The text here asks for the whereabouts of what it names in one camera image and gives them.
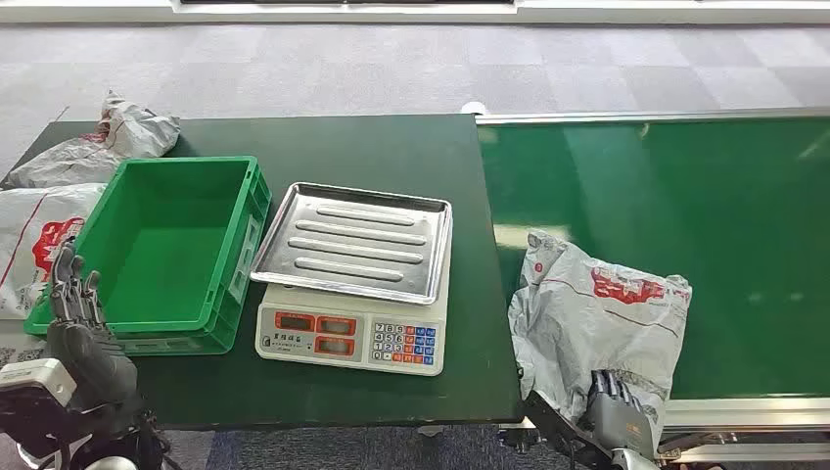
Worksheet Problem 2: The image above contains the green conveyor belt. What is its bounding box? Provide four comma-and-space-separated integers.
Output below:
478, 117, 830, 400

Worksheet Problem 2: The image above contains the white electronic scale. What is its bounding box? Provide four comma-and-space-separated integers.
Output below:
254, 204, 454, 378

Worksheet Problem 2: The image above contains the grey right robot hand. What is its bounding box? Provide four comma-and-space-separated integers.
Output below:
585, 368, 657, 453

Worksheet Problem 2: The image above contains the steel scale tray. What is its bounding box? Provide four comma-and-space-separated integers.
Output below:
249, 181, 453, 306

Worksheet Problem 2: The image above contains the grey courier bag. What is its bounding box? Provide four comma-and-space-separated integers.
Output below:
6, 90, 181, 189
507, 230, 693, 448

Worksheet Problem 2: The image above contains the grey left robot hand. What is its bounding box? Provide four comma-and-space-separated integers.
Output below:
45, 238, 139, 414

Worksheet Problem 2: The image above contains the green plastic crate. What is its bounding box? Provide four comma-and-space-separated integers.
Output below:
23, 155, 274, 358

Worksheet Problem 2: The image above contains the white courier bag, red print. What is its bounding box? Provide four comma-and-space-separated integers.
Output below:
0, 183, 109, 366

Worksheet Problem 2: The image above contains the crumpled grey courier bag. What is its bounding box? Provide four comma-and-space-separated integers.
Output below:
6, 90, 181, 189

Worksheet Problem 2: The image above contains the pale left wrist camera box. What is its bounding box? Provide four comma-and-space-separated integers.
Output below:
0, 358, 77, 408

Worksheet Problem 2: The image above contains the black right camera bracket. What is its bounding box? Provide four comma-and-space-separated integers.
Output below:
524, 389, 614, 470

